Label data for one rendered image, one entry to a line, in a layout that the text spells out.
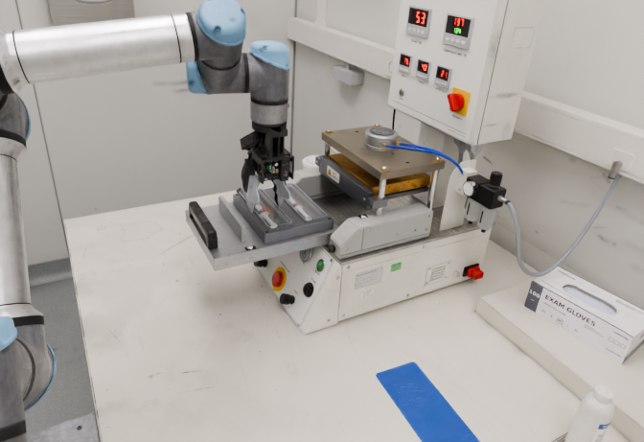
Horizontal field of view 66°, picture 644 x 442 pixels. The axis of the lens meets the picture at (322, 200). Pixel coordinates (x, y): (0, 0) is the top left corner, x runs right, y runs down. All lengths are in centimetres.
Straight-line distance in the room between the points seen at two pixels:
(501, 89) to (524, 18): 15
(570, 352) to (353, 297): 48
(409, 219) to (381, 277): 15
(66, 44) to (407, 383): 86
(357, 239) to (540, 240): 64
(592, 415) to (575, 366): 20
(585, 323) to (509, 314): 16
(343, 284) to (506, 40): 62
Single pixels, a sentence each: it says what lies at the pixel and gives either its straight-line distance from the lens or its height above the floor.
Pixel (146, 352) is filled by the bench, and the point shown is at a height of 75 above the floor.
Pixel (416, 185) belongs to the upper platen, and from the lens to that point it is 117.
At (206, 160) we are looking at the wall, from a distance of 265.
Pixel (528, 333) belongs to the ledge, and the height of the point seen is 79.
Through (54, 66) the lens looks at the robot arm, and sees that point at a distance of 83.
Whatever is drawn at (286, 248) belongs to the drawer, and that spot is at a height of 95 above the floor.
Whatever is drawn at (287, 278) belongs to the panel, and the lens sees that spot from 122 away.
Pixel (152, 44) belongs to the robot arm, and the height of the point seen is 139.
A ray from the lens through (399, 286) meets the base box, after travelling 123.
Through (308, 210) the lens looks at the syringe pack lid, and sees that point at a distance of 111.
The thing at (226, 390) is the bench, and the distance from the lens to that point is 105.
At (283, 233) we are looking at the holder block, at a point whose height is 99.
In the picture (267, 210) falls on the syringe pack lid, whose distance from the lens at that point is 110.
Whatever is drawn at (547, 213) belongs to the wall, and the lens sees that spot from 150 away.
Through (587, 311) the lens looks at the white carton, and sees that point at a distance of 123.
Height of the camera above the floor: 153
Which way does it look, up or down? 27 degrees down
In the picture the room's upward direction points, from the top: 4 degrees clockwise
